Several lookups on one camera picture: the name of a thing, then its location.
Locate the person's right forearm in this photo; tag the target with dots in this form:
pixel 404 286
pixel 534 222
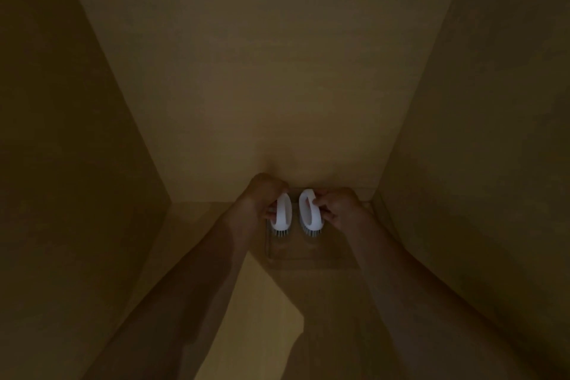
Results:
pixel 423 304

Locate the person's left forearm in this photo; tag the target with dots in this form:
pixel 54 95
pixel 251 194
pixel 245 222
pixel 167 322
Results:
pixel 187 295

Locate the person's left hand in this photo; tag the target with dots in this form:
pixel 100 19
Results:
pixel 262 195

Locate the person's right hand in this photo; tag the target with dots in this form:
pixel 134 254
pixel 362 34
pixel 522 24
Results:
pixel 343 208

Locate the white brush grey bristles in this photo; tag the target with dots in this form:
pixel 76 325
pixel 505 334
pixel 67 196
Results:
pixel 284 212
pixel 307 210

